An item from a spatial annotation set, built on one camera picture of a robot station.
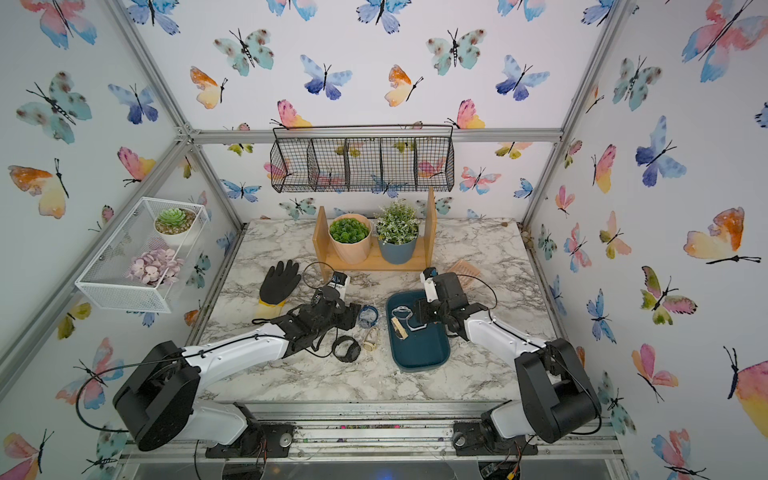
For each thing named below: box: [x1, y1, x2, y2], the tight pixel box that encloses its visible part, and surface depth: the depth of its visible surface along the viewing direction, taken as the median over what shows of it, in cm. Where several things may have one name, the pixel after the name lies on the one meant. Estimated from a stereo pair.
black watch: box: [332, 335, 361, 363], surface depth 88 cm
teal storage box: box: [386, 290, 451, 371], surface depth 92 cm
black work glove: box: [256, 260, 301, 320], surface depth 101 cm
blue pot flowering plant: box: [373, 198, 420, 265], surface depth 91 cm
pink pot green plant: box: [328, 213, 374, 265], surface depth 95 cm
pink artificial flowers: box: [126, 248, 185, 285], surface depth 64 cm
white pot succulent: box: [154, 207, 197, 247], surface depth 73 cm
